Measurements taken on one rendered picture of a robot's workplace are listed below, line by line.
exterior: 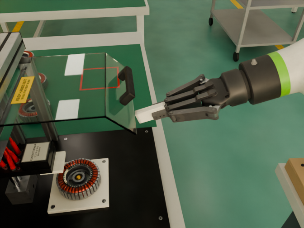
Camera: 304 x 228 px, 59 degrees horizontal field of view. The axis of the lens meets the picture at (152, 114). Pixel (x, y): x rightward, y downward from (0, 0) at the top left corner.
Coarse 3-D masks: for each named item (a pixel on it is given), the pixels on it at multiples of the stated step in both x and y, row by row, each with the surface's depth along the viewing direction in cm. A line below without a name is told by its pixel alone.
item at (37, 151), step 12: (36, 144) 64; (48, 144) 64; (24, 156) 61; (36, 156) 61; (48, 156) 61; (60, 156) 66; (0, 168) 61; (24, 168) 60; (36, 168) 61; (48, 168) 61; (60, 168) 63; (12, 180) 64
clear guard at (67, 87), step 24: (24, 72) 61; (48, 72) 61; (72, 72) 61; (96, 72) 61; (48, 96) 54; (72, 96) 54; (96, 96) 54; (0, 120) 49; (24, 120) 49; (48, 120) 49; (120, 120) 53
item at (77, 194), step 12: (72, 168) 72; (84, 168) 73; (96, 168) 71; (60, 180) 68; (72, 180) 70; (84, 180) 70; (96, 180) 69; (60, 192) 69; (72, 192) 66; (84, 192) 66
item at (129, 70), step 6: (126, 66) 63; (120, 72) 63; (126, 72) 61; (120, 78) 63; (126, 78) 59; (132, 78) 60; (126, 84) 58; (132, 84) 58; (126, 90) 57; (132, 90) 56; (120, 96) 57; (126, 96) 56; (132, 96) 56; (120, 102) 56; (126, 102) 57
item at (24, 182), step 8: (24, 176) 68; (32, 176) 70; (8, 184) 67; (24, 184) 67; (32, 184) 70; (8, 192) 65; (16, 192) 65; (24, 192) 66; (32, 192) 69; (16, 200) 67; (24, 200) 68; (32, 200) 69
